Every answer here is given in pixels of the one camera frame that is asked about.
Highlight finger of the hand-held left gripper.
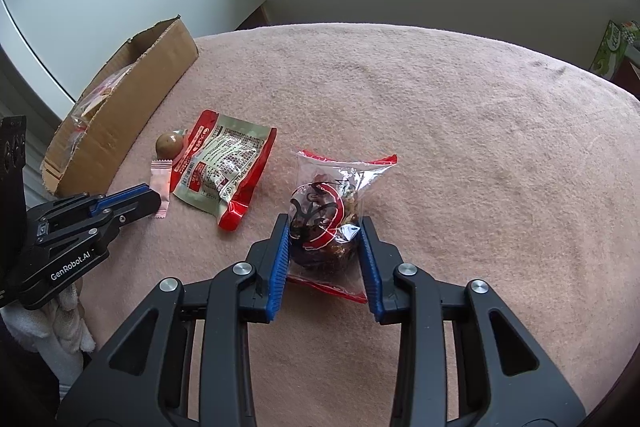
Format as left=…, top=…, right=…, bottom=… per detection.
left=27, top=183, right=153, bottom=233
left=35, top=194, right=162, bottom=254

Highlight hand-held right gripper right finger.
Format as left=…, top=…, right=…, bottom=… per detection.
left=357, top=216, right=587, bottom=427

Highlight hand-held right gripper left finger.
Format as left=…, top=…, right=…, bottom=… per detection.
left=57, top=213, right=292, bottom=427

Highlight pink candy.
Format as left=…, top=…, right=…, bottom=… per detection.
left=151, top=159, right=173, bottom=220

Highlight clear packet of dark snack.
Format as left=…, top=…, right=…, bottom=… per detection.
left=287, top=149, right=398, bottom=304

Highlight bagged sliced bread loaf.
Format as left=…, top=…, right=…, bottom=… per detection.
left=67, top=62, right=138, bottom=158

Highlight brown cardboard box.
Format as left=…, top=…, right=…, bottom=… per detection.
left=41, top=14, right=199, bottom=198

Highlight person's left forearm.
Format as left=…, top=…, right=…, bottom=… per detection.
left=0, top=324, right=63, bottom=427

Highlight person's left hand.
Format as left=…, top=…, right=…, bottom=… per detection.
left=0, top=279, right=97, bottom=389

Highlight white slatted panel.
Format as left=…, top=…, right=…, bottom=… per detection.
left=21, top=127, right=57, bottom=198

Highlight red and green snack pouch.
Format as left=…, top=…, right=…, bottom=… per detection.
left=170, top=109, right=278, bottom=233

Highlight pink table cloth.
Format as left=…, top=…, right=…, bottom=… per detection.
left=75, top=23, right=640, bottom=427

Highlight green printed carton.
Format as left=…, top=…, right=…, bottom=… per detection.
left=590, top=19, right=640, bottom=80

